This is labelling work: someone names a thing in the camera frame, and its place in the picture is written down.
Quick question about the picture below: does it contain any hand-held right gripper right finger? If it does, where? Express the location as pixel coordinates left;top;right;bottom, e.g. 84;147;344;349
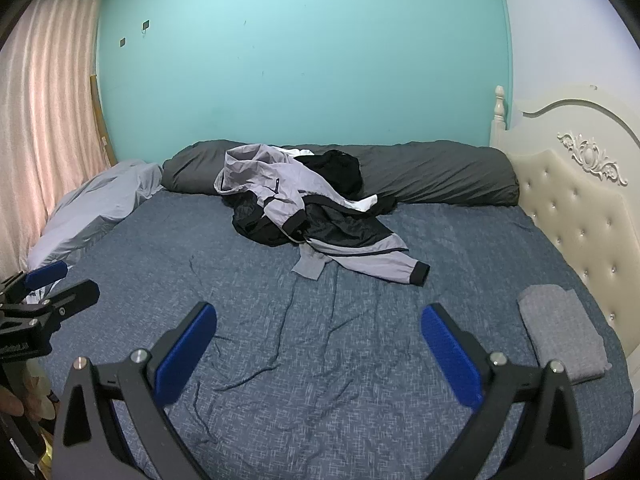
421;303;586;480

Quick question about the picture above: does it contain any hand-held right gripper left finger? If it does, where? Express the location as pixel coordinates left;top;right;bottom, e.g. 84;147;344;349
51;301;218;480

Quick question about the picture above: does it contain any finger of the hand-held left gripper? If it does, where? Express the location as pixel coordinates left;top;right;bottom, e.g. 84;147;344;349
27;280;101;319
0;260;68;306

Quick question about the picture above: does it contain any grey jacket with black lining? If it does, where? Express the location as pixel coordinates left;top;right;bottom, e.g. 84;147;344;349
214;144;431;288

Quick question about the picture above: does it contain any person's left hand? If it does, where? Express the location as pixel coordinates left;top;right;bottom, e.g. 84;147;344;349
0;388;26;419

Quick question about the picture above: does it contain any light grey blanket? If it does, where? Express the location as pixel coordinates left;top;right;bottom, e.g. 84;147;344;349
27;159;166;306

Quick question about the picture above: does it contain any folded grey cloth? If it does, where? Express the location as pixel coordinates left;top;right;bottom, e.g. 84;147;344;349
517;284;610;386

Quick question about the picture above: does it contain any grey cloth piece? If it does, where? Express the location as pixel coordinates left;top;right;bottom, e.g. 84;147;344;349
291;247;331;281

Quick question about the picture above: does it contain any wooden board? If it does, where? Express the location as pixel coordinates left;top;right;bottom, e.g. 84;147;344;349
89;74;118;166

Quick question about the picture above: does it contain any pink curtain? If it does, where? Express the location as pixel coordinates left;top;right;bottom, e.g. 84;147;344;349
0;0;118;281

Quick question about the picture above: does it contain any dark grey long pillow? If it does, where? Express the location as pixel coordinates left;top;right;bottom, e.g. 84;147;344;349
161;140;521;207

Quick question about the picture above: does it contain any cream tufted headboard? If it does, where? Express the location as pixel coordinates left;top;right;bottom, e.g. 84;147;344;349
489;85;640;391

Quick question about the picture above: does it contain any black printed hoodie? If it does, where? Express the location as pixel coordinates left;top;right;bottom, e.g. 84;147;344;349
295;149;363;201

